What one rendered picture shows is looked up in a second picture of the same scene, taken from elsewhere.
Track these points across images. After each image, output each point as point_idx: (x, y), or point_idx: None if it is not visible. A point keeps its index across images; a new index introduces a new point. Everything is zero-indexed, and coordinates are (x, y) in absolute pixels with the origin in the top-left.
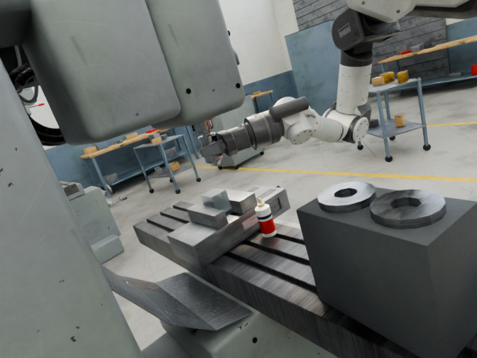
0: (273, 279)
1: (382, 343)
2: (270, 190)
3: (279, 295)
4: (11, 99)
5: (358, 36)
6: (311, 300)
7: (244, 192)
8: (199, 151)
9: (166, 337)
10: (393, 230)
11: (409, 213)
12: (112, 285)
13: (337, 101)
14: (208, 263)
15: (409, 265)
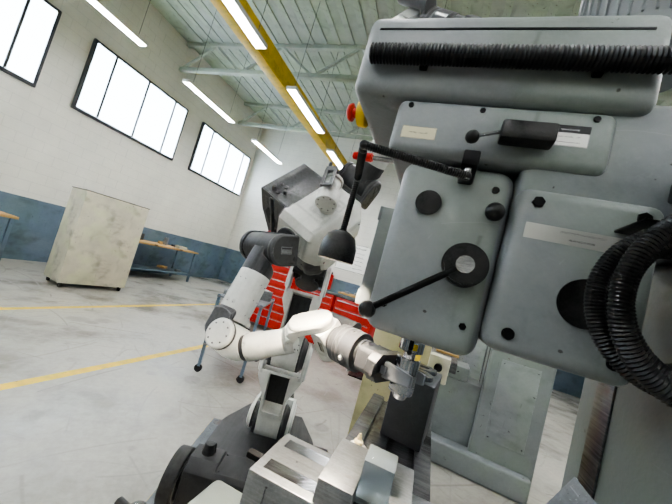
0: (416, 476)
1: (429, 437)
2: (288, 445)
3: (428, 472)
4: None
5: (295, 262)
6: (421, 456)
7: (341, 446)
8: (411, 383)
9: None
10: (437, 375)
11: (431, 368)
12: (575, 497)
13: (241, 311)
14: None
15: (439, 385)
